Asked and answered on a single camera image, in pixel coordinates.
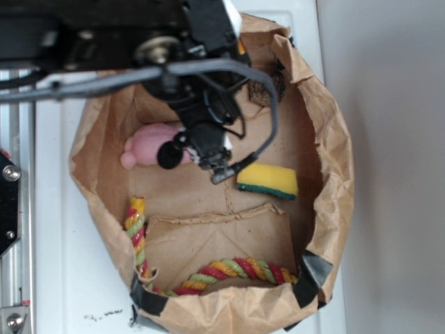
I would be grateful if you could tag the yellow green sponge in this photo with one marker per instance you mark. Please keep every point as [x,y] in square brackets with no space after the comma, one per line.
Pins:
[268,179]

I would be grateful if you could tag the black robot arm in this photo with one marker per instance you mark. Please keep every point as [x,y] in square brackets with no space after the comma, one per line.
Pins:
[49,37]

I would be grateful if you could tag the pink plush bunny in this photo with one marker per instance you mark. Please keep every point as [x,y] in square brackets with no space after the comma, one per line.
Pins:
[152,144]

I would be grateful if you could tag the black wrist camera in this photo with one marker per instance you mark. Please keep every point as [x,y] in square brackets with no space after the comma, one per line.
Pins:
[204,141]

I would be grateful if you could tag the brown paper bag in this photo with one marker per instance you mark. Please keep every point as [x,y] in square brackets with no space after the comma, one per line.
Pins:
[161,226]

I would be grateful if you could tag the dark brown rock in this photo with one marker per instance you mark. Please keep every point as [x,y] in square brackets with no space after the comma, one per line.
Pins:
[258,92]

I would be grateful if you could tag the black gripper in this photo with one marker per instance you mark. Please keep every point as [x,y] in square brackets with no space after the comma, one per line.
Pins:
[213,32]

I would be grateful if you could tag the aluminium extrusion rail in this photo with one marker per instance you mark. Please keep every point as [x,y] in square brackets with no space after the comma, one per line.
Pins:
[17,163]

